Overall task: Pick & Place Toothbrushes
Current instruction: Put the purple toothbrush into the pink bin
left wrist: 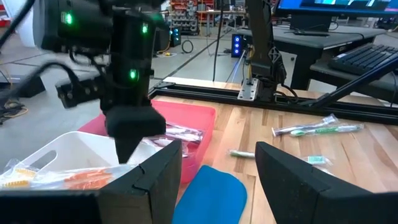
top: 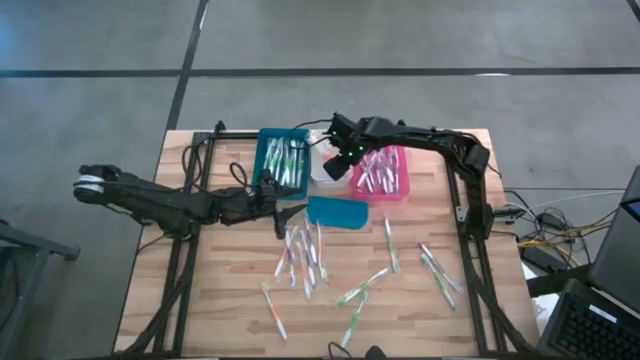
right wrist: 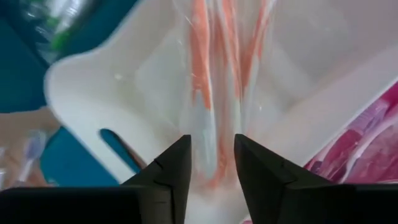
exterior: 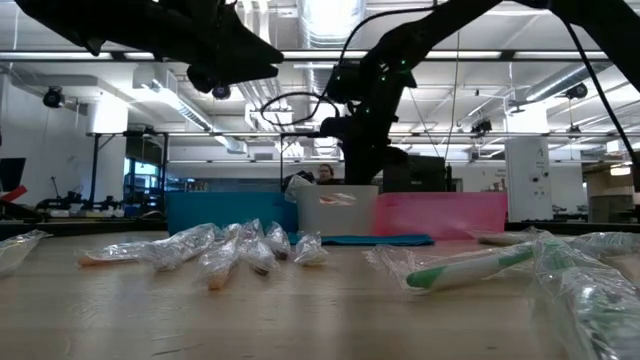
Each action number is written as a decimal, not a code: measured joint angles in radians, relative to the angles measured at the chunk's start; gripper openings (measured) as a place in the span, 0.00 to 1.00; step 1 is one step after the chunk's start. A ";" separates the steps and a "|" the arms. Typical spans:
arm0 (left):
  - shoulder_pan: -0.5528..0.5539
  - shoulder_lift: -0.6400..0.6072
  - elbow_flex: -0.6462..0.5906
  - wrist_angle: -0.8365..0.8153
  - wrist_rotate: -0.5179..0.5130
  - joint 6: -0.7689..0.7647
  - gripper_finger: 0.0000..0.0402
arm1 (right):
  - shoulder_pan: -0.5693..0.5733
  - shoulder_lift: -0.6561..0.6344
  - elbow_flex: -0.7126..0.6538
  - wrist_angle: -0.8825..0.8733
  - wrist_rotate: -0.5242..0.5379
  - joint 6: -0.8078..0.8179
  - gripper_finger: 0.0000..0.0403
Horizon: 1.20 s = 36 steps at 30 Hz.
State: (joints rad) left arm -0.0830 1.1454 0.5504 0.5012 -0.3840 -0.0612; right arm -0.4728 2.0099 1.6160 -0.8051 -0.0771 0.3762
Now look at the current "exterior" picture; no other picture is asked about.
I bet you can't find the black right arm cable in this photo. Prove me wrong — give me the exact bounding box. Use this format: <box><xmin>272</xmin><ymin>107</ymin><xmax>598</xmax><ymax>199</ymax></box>
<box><xmin>259</xmin><ymin>4</ymin><xmax>441</xmax><ymax>127</ymax></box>

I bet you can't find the black flat monitor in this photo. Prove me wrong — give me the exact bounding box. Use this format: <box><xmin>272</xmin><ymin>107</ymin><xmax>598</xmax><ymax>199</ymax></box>
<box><xmin>382</xmin><ymin>153</ymin><xmax>450</xmax><ymax>194</ymax></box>

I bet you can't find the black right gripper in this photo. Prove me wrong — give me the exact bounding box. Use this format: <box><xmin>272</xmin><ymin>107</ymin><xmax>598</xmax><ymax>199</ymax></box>
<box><xmin>319</xmin><ymin>53</ymin><xmax>417</xmax><ymax>186</ymax></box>

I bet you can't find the black metal rack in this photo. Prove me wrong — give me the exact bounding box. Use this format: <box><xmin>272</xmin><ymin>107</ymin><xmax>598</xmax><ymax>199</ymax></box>
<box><xmin>85</xmin><ymin>130</ymin><xmax>169</xmax><ymax>211</ymax></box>
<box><xmin>278</xmin><ymin>131</ymin><xmax>356</xmax><ymax>187</ymax></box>

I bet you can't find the black bench equipment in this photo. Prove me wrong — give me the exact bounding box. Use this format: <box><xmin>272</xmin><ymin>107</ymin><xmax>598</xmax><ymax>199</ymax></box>
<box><xmin>34</xmin><ymin>189</ymin><xmax>124</xmax><ymax>212</ymax></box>

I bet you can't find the white square column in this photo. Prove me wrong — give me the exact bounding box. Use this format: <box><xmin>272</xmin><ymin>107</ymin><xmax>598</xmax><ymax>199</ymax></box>
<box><xmin>504</xmin><ymin>136</ymin><xmax>554</xmax><ymax>224</ymax></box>

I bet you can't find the tan storage cabinet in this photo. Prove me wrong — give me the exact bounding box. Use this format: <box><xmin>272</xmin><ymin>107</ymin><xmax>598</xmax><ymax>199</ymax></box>
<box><xmin>582</xmin><ymin>164</ymin><xmax>640</xmax><ymax>225</ymax></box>

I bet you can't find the person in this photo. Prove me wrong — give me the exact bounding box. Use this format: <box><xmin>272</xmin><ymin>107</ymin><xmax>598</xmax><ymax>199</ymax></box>
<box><xmin>315</xmin><ymin>163</ymin><xmax>346</xmax><ymax>187</ymax></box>

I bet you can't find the pink plastic bin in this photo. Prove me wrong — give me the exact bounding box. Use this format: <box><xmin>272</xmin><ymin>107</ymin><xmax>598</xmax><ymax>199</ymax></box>
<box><xmin>375</xmin><ymin>192</ymin><xmax>509</xmax><ymax>241</ymax></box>

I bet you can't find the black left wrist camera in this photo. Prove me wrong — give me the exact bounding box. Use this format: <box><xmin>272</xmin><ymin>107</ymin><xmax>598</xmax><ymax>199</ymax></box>
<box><xmin>187</xmin><ymin>62</ymin><xmax>224</xmax><ymax>95</ymax></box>

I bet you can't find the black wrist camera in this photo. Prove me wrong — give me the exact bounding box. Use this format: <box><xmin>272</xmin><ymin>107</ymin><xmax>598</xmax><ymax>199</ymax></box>
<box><xmin>327</xmin><ymin>62</ymin><xmax>362</xmax><ymax>105</ymax></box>
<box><xmin>187</xmin><ymin>62</ymin><xmax>224</xmax><ymax>95</ymax></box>

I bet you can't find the black wall screen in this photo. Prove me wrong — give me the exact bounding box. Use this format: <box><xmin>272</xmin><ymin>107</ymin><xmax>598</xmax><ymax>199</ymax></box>
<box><xmin>0</xmin><ymin>157</ymin><xmax>27</xmax><ymax>193</ymax></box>

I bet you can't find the teal plastic bin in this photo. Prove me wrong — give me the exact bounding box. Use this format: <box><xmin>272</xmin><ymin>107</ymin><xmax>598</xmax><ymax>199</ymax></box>
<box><xmin>165</xmin><ymin>191</ymin><xmax>300</xmax><ymax>235</ymax></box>

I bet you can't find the white plastic bin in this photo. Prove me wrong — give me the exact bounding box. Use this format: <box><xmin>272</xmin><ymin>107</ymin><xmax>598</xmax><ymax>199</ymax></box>
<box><xmin>297</xmin><ymin>185</ymin><xmax>380</xmax><ymax>237</ymax></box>

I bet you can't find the green toothbrush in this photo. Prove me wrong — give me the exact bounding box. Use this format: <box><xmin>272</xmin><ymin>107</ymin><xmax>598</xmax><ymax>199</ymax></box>
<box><xmin>477</xmin><ymin>227</ymin><xmax>544</xmax><ymax>247</ymax></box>
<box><xmin>530</xmin><ymin>233</ymin><xmax>640</xmax><ymax>360</ymax></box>
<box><xmin>363</xmin><ymin>238</ymin><xmax>535</xmax><ymax>295</ymax></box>
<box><xmin>569</xmin><ymin>231</ymin><xmax>640</xmax><ymax>259</ymax></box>

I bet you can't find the silver ventilation duct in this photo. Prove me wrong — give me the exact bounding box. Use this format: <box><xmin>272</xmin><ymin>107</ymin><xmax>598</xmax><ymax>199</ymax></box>
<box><xmin>297</xmin><ymin>0</ymin><xmax>367</xmax><ymax>106</ymax></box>

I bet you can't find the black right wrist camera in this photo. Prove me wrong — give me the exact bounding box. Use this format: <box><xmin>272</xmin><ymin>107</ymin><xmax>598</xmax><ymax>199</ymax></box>
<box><xmin>327</xmin><ymin>62</ymin><xmax>362</xmax><ymax>105</ymax></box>

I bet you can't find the teal plastic lid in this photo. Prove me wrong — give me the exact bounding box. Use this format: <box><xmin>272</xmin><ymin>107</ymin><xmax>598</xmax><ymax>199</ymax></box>
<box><xmin>289</xmin><ymin>233</ymin><xmax>435</xmax><ymax>247</ymax></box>

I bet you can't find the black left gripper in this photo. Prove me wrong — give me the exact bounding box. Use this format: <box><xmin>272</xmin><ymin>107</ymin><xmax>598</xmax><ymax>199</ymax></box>
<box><xmin>149</xmin><ymin>0</ymin><xmax>285</xmax><ymax>85</ymax></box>

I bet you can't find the red bar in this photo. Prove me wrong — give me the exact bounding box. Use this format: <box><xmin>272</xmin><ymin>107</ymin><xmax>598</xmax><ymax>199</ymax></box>
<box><xmin>0</xmin><ymin>184</ymin><xmax>30</xmax><ymax>203</ymax></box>

